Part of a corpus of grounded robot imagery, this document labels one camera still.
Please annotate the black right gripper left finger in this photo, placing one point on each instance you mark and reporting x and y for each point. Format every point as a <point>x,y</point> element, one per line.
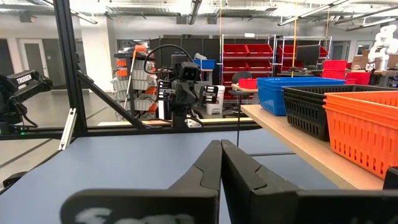
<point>199,193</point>

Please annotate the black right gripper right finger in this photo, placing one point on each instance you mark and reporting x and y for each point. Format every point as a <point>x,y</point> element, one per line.
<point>264,199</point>

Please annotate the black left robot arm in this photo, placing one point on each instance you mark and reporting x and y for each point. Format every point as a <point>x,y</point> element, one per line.
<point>180,115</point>

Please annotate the red storage bin stack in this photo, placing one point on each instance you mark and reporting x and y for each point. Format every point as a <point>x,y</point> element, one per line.
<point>334,67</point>

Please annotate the blue storage bin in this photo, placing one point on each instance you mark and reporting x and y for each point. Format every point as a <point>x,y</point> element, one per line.
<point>205,64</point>

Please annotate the white bucket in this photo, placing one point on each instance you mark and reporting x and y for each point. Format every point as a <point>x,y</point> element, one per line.
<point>216,105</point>

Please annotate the grey orange parts bin rack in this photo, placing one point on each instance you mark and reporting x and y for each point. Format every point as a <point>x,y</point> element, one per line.
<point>140,84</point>

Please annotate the black office chair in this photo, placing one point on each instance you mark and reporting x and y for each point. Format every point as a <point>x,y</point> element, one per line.
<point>241,77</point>

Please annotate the small red bin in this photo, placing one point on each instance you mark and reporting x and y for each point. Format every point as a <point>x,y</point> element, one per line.
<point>247,84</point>

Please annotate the metal rack red bins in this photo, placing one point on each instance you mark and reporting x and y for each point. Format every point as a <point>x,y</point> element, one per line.
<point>287,51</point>
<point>236,49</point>

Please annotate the black desk monitor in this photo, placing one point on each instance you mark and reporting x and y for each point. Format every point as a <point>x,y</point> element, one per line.
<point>308,54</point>

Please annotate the grey door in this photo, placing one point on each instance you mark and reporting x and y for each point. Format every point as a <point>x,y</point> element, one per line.
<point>32,62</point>

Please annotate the cardboard box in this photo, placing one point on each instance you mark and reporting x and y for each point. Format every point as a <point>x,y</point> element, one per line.
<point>360,60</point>

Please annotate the white robot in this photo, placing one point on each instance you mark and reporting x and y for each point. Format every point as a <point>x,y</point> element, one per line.
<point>385,37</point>

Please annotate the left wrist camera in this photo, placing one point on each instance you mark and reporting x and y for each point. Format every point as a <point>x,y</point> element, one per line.
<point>189,72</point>

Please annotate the wooden shelf black frame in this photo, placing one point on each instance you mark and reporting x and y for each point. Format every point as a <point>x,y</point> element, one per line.
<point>311,146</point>

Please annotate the silver frame bracket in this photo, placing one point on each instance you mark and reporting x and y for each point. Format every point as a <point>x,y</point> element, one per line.
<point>67,130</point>

